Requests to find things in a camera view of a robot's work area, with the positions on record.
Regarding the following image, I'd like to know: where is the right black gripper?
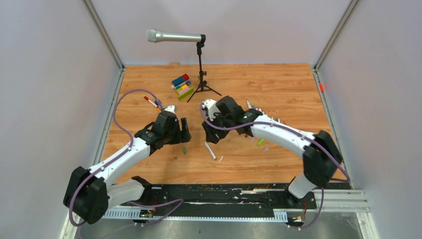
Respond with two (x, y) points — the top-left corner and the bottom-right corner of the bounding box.
(203, 110), (234, 143)

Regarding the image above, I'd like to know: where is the white marker dark green cap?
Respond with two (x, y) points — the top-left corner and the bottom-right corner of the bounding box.
(204, 141), (217, 161)

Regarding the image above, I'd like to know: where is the white marker red tip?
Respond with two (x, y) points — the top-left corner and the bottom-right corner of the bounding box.
(143, 96), (158, 108)

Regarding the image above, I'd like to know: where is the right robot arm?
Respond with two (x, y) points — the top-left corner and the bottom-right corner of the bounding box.
(200, 96), (344, 208)

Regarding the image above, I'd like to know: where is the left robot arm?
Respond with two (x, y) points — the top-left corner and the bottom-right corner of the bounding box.
(63, 110), (191, 224)

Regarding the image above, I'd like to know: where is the green yellow pink block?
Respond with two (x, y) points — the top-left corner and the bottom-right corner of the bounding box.
(176, 85), (194, 100)

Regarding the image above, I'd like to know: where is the black tripod microphone stand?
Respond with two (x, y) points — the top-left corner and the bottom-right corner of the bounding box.
(187, 34), (221, 103)

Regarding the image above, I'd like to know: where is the blue red toy train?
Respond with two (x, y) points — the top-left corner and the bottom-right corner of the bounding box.
(171, 74), (191, 90)

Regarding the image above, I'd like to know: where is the silver microphone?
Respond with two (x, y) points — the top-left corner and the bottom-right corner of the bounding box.
(146, 29), (206, 43)

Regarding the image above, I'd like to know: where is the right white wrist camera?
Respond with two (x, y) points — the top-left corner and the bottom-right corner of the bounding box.
(202, 99), (220, 121)

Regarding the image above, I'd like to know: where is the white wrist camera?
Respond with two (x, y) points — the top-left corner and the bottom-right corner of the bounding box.
(164, 105), (177, 115)
(202, 99), (220, 121)

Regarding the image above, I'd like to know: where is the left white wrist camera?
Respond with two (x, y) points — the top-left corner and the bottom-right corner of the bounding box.
(164, 105), (177, 115)

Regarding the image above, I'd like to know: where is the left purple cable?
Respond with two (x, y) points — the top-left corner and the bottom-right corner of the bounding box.
(68, 89), (185, 228)

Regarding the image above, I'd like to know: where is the purple cable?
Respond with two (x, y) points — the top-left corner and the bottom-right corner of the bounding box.
(200, 102), (351, 230)
(68, 89), (185, 228)

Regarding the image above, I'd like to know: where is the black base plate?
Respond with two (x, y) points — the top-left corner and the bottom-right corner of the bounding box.
(136, 183), (317, 218)

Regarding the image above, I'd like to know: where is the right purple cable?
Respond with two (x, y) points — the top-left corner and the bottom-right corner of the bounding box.
(200, 102), (351, 230)

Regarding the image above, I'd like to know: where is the aluminium frame rail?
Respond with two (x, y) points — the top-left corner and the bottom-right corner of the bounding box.
(59, 186), (380, 239)

